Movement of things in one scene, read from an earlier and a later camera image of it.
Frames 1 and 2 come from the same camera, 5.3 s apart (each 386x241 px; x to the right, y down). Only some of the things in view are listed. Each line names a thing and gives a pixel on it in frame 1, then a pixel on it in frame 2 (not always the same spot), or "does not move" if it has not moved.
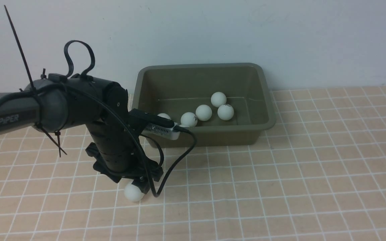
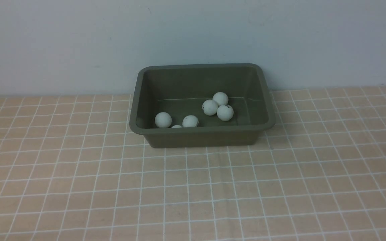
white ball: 218,99 does not move
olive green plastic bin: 221,104 does not move
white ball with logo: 225,112 does not move
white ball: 203,112 to 210,107
